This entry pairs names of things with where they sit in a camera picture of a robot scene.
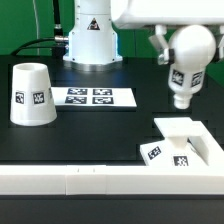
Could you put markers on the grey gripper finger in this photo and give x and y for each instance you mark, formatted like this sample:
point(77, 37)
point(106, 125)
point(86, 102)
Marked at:
point(220, 44)

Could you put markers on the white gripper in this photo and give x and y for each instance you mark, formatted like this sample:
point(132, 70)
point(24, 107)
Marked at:
point(135, 14)

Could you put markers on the white lamp bulb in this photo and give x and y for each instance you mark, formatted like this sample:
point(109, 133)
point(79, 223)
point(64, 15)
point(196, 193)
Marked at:
point(194, 48)

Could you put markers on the white lamp base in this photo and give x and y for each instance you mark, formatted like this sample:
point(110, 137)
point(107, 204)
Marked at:
point(174, 150)

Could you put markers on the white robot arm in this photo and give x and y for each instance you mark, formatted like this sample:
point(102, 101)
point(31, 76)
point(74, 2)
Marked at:
point(92, 43)

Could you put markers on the white lamp shade cone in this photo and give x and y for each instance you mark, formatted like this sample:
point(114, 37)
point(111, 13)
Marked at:
point(32, 102)

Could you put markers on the white marker sheet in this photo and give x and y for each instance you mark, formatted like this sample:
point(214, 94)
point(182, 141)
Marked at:
point(82, 96)

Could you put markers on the white L-shaped fence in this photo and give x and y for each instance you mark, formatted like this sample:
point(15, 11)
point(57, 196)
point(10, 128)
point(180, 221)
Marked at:
point(115, 180)

